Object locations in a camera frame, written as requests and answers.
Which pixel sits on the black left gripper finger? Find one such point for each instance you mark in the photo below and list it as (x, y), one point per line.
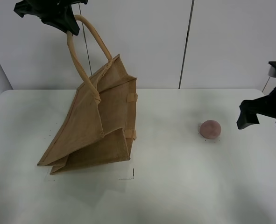
(31, 7)
(59, 14)

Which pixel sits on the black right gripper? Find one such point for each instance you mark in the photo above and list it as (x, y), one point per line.
(266, 106)

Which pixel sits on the pink peach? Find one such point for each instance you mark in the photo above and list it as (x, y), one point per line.
(210, 129)

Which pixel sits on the brown linen tote bag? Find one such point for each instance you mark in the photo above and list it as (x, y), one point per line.
(99, 127)

